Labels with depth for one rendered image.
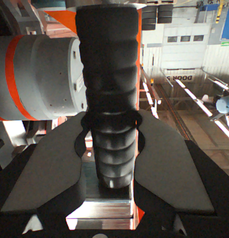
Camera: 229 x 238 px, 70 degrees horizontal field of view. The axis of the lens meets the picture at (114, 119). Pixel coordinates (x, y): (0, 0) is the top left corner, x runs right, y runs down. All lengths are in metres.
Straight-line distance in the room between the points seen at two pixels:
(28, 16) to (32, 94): 0.33
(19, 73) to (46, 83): 0.04
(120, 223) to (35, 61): 0.22
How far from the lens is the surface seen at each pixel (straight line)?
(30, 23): 0.56
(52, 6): 0.38
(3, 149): 0.41
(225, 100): 0.89
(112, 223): 0.18
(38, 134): 0.43
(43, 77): 0.25
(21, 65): 0.26
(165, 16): 8.69
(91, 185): 0.17
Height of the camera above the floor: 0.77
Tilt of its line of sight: 30 degrees up
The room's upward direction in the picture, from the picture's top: 177 degrees clockwise
